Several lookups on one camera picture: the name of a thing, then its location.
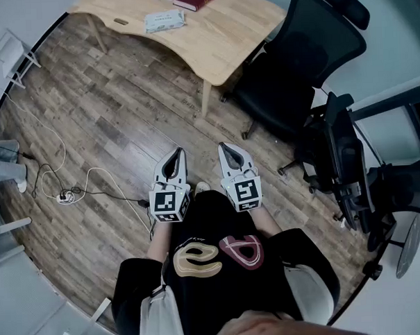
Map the person's right forearm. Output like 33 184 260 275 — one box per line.
251 207 283 241

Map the white table with dark frame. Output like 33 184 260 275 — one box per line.
346 74 420 165

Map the white wooden chair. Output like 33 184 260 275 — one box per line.
0 26 42 91

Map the person's left forearm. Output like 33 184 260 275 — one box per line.
144 220 173 264

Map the person's left grey shoulder strap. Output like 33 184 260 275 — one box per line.
136 275 187 335

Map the person's light shoe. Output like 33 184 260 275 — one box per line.
193 181 212 198

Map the grey round stand base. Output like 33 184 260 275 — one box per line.
394 212 420 280

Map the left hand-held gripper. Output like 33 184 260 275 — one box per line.
146 146 193 224

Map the white floor cable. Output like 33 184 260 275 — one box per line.
3 86 151 239

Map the person's black printed shirt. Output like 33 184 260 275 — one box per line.
106 184 343 335

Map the person's chin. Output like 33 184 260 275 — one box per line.
209 304 374 335

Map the wooden table leg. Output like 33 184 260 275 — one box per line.
199 78 214 119
85 11 108 55

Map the person's right grey shoulder strap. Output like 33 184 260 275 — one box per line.
283 260 336 327

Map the white furniture leg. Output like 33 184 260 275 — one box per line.
85 298 113 329

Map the black mesh office chair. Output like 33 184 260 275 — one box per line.
215 0 376 143

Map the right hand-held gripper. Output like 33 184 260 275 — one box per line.
217 139 264 214

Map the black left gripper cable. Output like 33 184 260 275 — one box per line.
147 207 159 241

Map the white lidded wet wipe pack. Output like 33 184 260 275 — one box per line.
143 8 187 34

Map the person's grey shoulder strap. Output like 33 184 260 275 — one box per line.
283 260 336 327
136 275 187 335

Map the white power strip with cables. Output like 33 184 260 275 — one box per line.
0 134 155 243

